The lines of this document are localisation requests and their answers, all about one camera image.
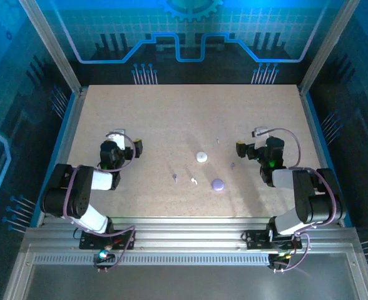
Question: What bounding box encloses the small circuit board with LEDs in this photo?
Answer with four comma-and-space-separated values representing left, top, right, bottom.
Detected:
93, 249, 116, 266
268, 251, 294, 268

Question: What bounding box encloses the aluminium mounting rail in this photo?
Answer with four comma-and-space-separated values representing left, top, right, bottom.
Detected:
21, 217, 365, 251

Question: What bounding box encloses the slotted grey cable duct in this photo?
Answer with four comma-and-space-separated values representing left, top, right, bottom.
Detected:
33, 253, 271, 266

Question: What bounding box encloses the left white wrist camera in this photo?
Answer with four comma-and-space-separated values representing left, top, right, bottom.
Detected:
108, 127, 127, 151

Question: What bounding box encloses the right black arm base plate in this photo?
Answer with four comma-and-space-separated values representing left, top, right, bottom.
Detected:
242, 229, 302, 251

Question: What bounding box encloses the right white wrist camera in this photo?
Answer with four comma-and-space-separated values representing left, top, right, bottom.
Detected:
251, 126, 272, 149

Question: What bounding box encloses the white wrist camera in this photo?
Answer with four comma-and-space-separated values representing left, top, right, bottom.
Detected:
251, 126, 272, 149
108, 127, 127, 151

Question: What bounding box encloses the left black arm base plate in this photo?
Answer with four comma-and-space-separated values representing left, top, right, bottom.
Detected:
79, 229, 137, 251

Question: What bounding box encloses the grey metal bench panel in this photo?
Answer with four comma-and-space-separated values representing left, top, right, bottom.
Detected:
2, 243, 368, 300

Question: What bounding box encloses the aluminium frame post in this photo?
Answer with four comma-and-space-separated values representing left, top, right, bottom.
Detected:
17, 0, 84, 96
297, 0, 362, 96

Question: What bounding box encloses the aluminium table side rail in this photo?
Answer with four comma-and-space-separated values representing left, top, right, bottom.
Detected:
297, 86, 349, 228
35, 87, 89, 228

